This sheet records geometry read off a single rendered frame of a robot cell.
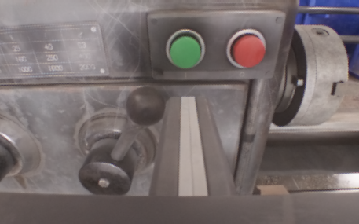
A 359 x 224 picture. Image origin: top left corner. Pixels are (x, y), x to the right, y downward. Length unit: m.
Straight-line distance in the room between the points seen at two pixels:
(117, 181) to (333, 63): 0.44
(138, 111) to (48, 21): 0.15
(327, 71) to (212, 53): 0.33
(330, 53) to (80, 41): 0.44
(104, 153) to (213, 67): 0.15
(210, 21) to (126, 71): 0.11
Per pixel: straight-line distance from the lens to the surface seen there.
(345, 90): 0.51
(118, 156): 0.23
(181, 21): 0.19
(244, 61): 0.19
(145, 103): 0.16
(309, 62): 0.47
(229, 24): 0.20
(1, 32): 0.30
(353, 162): 1.01
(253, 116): 0.26
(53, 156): 0.35
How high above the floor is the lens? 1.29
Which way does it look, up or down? 32 degrees down
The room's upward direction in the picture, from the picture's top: 2 degrees counter-clockwise
